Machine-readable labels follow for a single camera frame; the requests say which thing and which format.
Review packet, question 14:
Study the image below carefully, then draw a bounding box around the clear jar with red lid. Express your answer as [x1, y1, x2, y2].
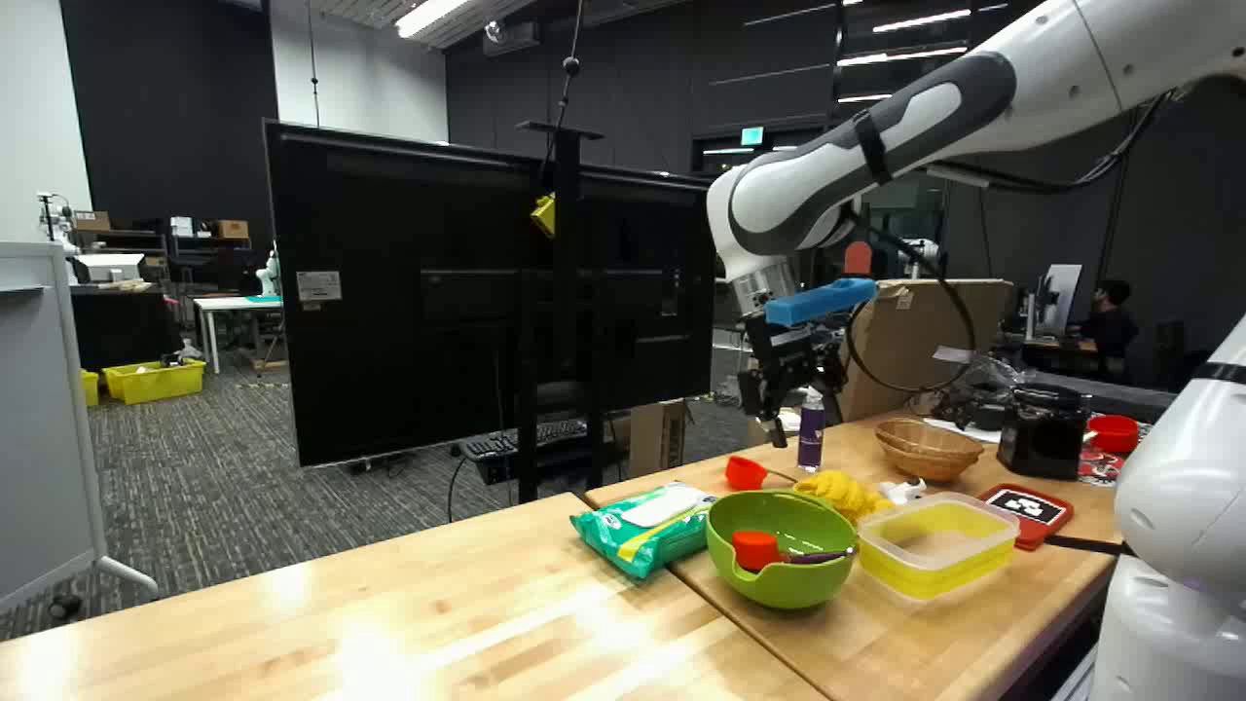
[1079, 407, 1143, 485]

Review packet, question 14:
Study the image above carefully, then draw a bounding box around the purple hand sanitizer bottle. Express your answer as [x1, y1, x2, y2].
[794, 381, 828, 475]

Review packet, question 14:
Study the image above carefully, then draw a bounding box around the yellow clear plastic container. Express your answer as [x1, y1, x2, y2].
[851, 492, 1019, 602]

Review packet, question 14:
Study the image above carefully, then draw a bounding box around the green bowl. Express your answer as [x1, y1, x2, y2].
[700, 485, 864, 615]

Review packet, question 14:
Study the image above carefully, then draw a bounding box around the small orange pot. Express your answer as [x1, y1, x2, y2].
[728, 525, 858, 577]

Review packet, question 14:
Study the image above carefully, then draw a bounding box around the green wet wipes pack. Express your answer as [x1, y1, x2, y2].
[567, 480, 715, 585]

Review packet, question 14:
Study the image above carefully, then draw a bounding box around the large black monitor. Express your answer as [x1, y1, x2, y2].
[260, 117, 722, 470]

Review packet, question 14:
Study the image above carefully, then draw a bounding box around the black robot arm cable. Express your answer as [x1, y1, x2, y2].
[840, 223, 980, 400]

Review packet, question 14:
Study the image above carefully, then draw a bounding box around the yellow plastic bin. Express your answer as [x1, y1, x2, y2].
[101, 354, 210, 407]

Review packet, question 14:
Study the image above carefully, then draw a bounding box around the red tray with black print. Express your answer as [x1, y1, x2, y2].
[980, 480, 1079, 554]

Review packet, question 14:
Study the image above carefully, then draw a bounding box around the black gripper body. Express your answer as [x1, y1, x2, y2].
[736, 323, 851, 419]

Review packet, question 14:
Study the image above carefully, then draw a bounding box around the black monitor stand pole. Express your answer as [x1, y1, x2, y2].
[509, 117, 615, 505]

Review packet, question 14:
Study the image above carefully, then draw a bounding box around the seated person in background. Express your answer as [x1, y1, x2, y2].
[1075, 276, 1143, 375]

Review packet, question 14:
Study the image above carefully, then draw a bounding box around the small red cup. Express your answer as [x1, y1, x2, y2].
[722, 451, 770, 496]

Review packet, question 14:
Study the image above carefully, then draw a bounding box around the woven wicker basket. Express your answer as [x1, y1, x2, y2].
[871, 414, 990, 492]

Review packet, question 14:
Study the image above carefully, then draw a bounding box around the white background table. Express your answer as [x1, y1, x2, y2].
[192, 293, 288, 379]

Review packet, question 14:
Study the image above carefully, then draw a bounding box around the yellow triangular tag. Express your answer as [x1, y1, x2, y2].
[526, 189, 562, 241]

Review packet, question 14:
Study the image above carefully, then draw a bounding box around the yellow toy banana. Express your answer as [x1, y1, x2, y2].
[789, 466, 894, 525]

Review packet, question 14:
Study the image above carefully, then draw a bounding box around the large cardboard box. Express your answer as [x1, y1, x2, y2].
[832, 271, 1019, 425]

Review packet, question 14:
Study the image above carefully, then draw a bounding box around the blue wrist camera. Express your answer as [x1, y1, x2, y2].
[759, 276, 883, 331]

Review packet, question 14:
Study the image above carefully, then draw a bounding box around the small cardboard box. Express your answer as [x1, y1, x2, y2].
[628, 396, 694, 475]

